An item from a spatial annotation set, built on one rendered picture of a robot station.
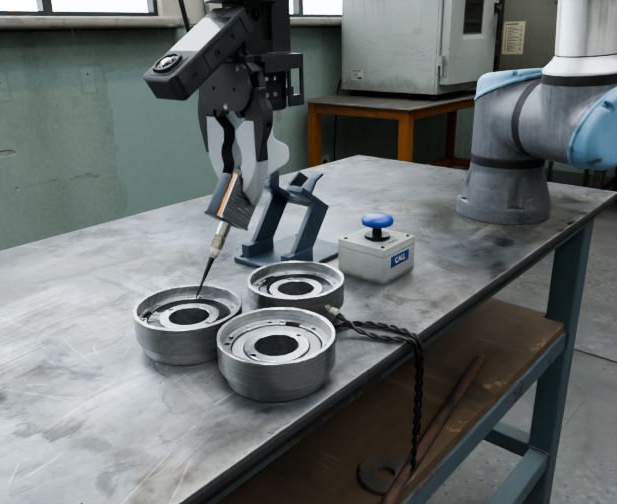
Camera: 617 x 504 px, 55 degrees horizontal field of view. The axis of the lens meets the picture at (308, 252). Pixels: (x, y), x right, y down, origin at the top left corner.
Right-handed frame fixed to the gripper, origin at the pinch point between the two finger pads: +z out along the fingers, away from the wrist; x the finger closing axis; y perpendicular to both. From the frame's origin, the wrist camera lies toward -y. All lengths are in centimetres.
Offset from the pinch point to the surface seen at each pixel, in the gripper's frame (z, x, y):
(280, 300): 9.3, -8.2, -2.6
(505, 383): 38, -16, 41
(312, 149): 39, 142, 181
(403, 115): 19, 90, 180
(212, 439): 13.1, -15.5, -18.3
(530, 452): 69, -13, 67
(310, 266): 9.6, -4.3, 6.7
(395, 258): 10.5, -9.5, 16.7
